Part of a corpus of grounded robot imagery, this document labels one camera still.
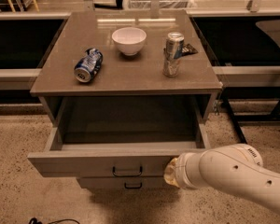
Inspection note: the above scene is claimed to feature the black floor cable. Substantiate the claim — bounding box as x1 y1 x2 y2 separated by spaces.
28 217 81 224

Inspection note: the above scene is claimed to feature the grey bottom drawer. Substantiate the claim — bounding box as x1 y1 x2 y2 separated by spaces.
77 176 169 189

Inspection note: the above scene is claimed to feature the black stand leg with caster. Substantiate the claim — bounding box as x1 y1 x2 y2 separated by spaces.
222 98 247 144

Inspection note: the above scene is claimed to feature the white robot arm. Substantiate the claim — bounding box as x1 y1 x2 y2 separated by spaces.
164 144 280 215

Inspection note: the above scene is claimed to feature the grey drawer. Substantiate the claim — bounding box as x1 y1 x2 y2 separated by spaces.
77 176 169 189
28 95 208 178

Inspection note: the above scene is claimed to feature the white ceramic bowl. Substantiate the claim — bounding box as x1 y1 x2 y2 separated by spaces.
112 27 147 56

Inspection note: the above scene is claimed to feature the silver energy drink can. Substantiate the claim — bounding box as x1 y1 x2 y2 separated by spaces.
163 32 184 77

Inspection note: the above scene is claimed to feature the white wire basket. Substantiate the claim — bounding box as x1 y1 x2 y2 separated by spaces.
123 0 197 9

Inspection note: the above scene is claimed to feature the grey drawer cabinet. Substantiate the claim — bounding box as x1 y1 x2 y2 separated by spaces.
30 9 224 191

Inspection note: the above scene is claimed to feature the grey top drawer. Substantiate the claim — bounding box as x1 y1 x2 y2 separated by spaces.
28 95 208 178

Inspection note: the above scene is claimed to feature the blue soda can lying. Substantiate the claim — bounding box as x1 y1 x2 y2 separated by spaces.
74 48 103 83

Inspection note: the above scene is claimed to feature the dark snack packet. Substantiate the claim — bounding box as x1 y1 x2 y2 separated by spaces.
182 44 198 56

